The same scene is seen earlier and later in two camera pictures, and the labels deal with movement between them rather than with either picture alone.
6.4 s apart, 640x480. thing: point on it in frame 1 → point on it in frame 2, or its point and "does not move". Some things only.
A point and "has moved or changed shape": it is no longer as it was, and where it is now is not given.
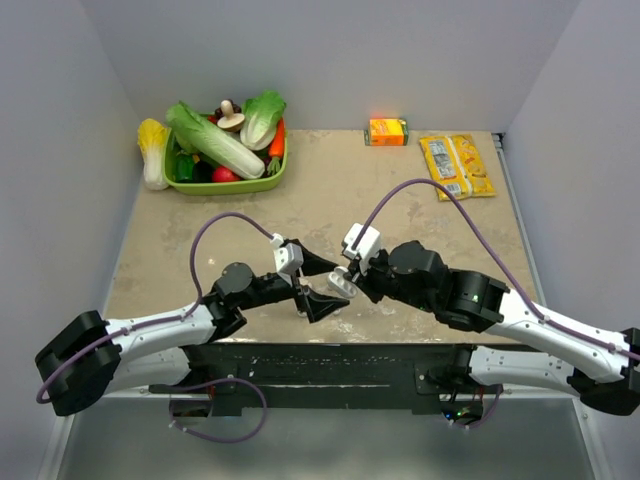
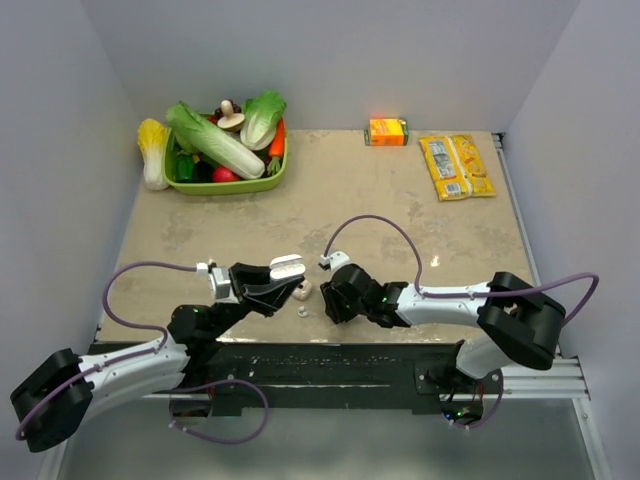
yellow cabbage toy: [152, 139] does not move
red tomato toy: [224, 174] does not move
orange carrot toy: [276, 148] does not move
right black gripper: [365, 280] → [332, 305]
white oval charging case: [339, 285] has moved or changed shape
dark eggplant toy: [202, 172] does not move
